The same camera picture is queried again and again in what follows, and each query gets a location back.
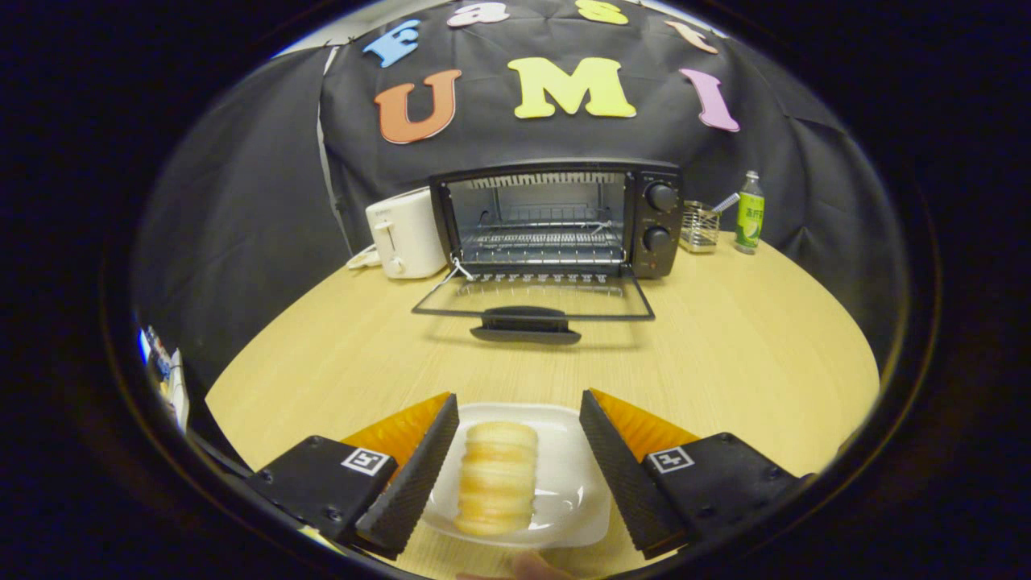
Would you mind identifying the white pop-up toaster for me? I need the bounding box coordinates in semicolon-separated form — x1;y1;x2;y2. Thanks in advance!
365;187;449;280

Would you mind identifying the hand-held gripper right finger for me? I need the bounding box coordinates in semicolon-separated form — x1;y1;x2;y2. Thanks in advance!
578;388;810;561

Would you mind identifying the black toaster oven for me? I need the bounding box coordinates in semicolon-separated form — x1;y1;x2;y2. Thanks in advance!
412;159;685;346

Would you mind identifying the ridged bread roll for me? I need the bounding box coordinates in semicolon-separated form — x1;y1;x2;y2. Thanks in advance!
455;420;539;537

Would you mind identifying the white rectangular plate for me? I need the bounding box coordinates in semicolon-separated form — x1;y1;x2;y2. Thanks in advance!
420;402;613;551

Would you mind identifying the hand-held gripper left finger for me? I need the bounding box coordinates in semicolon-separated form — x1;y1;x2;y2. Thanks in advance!
242;392;460;561

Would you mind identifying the green drink bottle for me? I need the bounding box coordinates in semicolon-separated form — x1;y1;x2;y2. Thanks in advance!
734;170;766;255

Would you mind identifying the metal mesh utensil holder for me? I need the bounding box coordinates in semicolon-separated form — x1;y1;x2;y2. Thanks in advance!
680;201;721;255

